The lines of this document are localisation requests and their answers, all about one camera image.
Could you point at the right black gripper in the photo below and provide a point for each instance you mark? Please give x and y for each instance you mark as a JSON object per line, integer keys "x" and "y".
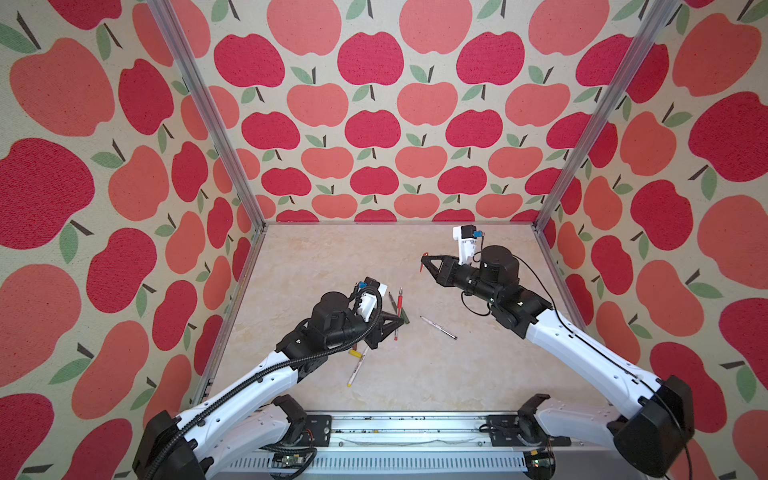
{"x": 449, "y": 268}

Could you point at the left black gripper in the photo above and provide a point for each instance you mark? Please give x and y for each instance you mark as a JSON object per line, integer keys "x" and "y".
{"x": 375, "y": 334}

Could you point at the pink pen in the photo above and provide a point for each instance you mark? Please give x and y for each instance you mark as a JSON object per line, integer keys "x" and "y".
{"x": 391, "y": 299}

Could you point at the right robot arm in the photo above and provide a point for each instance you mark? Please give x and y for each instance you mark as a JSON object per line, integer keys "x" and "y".
{"x": 649, "y": 421}

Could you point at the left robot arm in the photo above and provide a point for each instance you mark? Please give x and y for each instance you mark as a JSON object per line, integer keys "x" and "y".
{"x": 256, "y": 412}

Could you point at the white pen yellow end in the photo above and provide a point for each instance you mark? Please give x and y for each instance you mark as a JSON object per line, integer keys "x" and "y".
{"x": 357, "y": 368}

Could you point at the white pen brown end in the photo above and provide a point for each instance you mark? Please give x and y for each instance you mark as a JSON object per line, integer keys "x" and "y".
{"x": 439, "y": 328}

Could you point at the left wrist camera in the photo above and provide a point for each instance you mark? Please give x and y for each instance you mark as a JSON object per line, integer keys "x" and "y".
{"x": 366, "y": 302}

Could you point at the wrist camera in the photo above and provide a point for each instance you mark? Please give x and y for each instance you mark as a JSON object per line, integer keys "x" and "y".
{"x": 467, "y": 238}
{"x": 366, "y": 302}

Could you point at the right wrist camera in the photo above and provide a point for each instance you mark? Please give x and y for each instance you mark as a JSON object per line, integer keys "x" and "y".
{"x": 467, "y": 238}

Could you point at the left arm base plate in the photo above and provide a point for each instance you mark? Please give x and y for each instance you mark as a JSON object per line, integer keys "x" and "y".
{"x": 313, "y": 431}

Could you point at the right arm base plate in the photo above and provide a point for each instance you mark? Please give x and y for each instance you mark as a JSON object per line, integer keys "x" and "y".
{"x": 519, "y": 430}

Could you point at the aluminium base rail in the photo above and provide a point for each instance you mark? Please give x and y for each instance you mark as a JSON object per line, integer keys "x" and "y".
{"x": 400, "y": 443}

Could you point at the right aluminium frame post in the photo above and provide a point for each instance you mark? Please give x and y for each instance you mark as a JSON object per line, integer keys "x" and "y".
{"x": 656, "y": 19}

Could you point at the aluminium frame post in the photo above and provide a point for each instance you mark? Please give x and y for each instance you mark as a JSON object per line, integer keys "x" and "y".
{"x": 656, "y": 19}
{"x": 173, "y": 33}

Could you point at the left aluminium frame post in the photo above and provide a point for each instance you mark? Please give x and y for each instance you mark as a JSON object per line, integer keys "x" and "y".
{"x": 173, "y": 33}

